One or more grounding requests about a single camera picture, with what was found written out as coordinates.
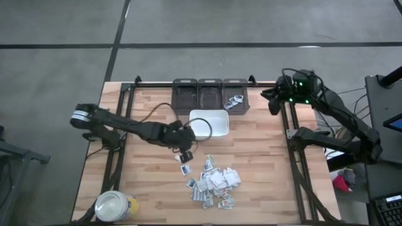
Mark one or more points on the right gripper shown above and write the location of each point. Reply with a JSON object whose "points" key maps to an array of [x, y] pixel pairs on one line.
{"points": [[284, 89]]}

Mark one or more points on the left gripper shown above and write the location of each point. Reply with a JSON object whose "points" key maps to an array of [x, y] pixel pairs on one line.
{"points": [[180, 136]]}

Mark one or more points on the striped bandage strip pack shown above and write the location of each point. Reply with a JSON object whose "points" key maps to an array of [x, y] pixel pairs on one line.
{"points": [[198, 194]]}

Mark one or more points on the small printed packet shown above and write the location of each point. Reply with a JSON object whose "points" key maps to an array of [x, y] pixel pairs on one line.
{"points": [[228, 105], [233, 101], [238, 98]]}

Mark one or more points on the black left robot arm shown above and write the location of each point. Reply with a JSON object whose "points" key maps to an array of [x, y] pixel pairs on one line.
{"points": [[103, 120]]}

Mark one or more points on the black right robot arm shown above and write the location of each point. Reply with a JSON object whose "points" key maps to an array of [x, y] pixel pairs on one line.
{"points": [[339, 105]]}

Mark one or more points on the blue printed square packet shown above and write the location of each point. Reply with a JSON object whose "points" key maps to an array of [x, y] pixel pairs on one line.
{"points": [[185, 169]]}

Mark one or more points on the green strip packet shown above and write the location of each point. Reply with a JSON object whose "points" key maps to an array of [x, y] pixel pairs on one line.
{"points": [[210, 158]]}

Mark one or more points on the crumpled white blue packet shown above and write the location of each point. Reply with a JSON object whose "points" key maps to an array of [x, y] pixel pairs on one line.
{"points": [[202, 185]]}

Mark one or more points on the white packet red blue print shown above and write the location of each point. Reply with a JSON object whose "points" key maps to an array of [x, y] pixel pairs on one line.
{"points": [[217, 179]]}

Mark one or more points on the white plastic bin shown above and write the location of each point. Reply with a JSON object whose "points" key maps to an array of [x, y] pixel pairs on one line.
{"points": [[208, 125]]}

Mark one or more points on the dark grey storage bin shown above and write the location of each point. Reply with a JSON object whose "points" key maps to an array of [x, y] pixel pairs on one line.
{"points": [[184, 97], [235, 88], [210, 94]]}

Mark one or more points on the large white packet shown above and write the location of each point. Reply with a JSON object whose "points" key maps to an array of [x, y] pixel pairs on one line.
{"points": [[233, 178]]}

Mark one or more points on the white packet blue text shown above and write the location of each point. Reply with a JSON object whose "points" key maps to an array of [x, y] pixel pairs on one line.
{"points": [[208, 204]]}

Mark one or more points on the orange printed white packet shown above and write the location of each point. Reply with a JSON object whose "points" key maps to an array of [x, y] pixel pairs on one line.
{"points": [[226, 194]]}

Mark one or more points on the white packet with text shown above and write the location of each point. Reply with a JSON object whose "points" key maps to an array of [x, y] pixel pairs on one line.
{"points": [[226, 204]]}

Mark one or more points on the white paper sheet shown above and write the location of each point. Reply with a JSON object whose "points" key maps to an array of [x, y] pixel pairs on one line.
{"points": [[334, 154]]}

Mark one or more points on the yellow disinfectant wipes canister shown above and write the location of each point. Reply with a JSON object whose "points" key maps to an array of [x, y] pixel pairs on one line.
{"points": [[113, 205]]}

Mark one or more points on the black desk beam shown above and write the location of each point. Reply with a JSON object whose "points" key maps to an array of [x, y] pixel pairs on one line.
{"points": [[339, 164]]}

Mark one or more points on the red cloth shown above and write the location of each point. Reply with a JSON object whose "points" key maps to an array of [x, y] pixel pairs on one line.
{"points": [[340, 183]]}

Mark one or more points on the grey soft item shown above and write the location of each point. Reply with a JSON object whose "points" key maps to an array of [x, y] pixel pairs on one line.
{"points": [[350, 175]]}

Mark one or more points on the black side desk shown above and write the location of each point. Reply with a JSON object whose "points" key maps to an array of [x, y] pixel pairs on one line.
{"points": [[389, 100]]}

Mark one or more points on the black pole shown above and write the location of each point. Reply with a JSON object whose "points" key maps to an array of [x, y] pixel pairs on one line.
{"points": [[391, 78]]}

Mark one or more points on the blue tablet screen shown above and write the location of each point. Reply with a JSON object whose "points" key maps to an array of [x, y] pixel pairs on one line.
{"points": [[395, 123]]}

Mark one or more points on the dark low desk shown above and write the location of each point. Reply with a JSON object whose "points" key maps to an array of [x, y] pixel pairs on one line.
{"points": [[383, 179]]}

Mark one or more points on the black keyboard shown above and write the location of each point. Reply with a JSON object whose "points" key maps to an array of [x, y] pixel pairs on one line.
{"points": [[391, 213]]}

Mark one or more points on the black metal stand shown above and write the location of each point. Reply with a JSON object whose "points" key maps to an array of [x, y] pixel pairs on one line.
{"points": [[19, 155]]}

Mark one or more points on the black aluminium table frame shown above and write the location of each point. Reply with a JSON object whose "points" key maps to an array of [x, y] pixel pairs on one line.
{"points": [[150, 84]]}

